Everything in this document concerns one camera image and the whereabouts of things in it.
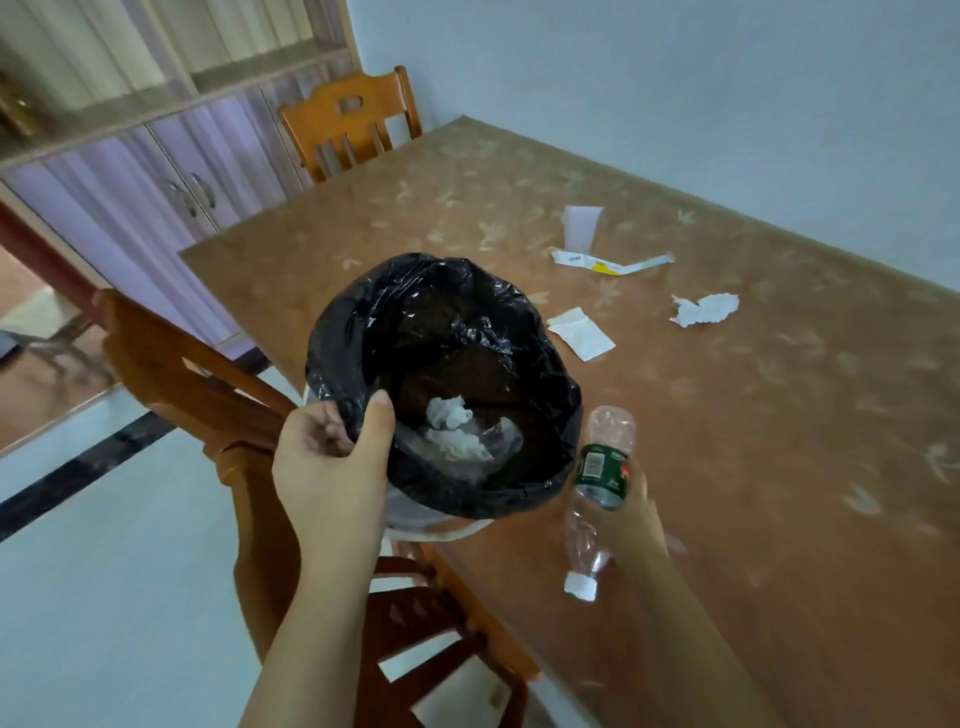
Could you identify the torn crumpled white paper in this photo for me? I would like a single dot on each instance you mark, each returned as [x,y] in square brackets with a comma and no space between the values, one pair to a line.
[703,309]

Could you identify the person's right fingers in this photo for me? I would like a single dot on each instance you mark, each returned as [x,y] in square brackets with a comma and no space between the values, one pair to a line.
[638,484]

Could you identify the wooden cabinet with purple doors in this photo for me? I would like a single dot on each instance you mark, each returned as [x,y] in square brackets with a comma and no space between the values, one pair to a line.
[150,165]

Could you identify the person's left forearm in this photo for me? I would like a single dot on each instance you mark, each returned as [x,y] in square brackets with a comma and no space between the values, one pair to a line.
[315,645]

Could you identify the white trash bin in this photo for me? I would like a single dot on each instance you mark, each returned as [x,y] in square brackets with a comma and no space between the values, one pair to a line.
[420,521]

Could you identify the flat white paper packet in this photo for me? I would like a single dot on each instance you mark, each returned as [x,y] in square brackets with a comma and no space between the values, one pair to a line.
[581,334]

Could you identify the person's left hand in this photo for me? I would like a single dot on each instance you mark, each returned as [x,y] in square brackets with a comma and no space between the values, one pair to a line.
[330,487]

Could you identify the black trash bag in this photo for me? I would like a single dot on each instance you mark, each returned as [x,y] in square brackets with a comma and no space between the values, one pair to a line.
[390,322]

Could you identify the clear bottle with green label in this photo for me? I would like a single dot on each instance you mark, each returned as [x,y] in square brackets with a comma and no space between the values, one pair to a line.
[604,465]

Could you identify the person's right forearm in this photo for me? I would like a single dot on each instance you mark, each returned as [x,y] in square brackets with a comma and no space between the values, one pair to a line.
[690,645]

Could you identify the white paper cup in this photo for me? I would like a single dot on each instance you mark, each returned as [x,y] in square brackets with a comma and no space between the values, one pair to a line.
[582,227]

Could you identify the crumpled white tissue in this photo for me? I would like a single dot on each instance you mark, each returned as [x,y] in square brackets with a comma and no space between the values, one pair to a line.
[448,412]

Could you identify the person's right hand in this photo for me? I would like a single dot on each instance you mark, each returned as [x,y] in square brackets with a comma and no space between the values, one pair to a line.
[634,529]

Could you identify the white and yellow paper strip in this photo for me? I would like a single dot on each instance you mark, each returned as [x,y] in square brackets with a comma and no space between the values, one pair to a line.
[611,263]

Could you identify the clear plastic wrapper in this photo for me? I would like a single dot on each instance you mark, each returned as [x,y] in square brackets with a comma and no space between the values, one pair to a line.
[472,446]

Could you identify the brown wooden chair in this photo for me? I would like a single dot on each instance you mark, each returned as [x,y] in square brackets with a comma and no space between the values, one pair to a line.
[337,112]
[225,420]

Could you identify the person's left thumb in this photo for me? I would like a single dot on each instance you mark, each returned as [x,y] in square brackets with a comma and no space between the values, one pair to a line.
[376,431]

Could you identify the brown patterned tablecloth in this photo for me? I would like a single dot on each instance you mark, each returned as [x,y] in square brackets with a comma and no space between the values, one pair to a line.
[750,450]

